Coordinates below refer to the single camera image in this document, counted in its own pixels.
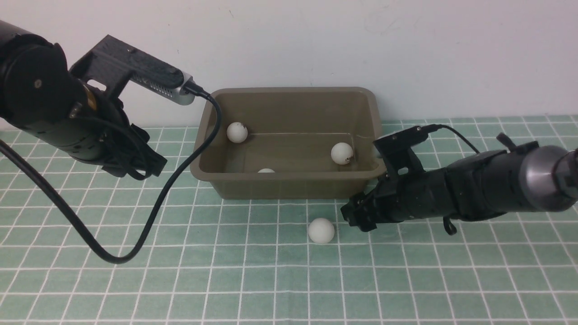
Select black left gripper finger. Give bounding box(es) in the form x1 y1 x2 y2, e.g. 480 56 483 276
104 124 167 181

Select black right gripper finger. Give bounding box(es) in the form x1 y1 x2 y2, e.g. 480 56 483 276
340 192 384 232

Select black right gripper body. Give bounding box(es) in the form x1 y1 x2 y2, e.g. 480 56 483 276
370 169 450 223

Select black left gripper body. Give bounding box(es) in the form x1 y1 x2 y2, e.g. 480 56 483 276
45 86 149 174

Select white ping-pong ball printed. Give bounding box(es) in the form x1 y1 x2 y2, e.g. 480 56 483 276
330 142 354 165

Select white ping-pong ball with logo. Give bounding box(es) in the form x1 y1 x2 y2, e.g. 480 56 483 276
226 122 248 144

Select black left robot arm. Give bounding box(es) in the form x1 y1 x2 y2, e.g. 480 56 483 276
1 21 167 180

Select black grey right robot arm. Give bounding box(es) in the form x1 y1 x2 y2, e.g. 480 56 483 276
340 133 577 235

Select olive green plastic bin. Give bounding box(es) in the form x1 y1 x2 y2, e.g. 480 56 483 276
190 87 386 200

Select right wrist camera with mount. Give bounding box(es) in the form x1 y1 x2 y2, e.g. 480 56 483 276
373 124 439 180

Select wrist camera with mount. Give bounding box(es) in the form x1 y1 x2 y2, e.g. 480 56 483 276
70 35 195 106
373 124 439 180

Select black right camera cable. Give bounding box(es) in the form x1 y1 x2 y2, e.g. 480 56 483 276
424 124 481 155

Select black camera cable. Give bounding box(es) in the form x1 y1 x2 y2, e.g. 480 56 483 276
424 124 481 155
0 81 223 265

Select black left camera cable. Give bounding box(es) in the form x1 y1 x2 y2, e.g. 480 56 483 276
0 81 223 265

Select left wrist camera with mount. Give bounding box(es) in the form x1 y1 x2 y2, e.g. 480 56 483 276
70 35 195 106

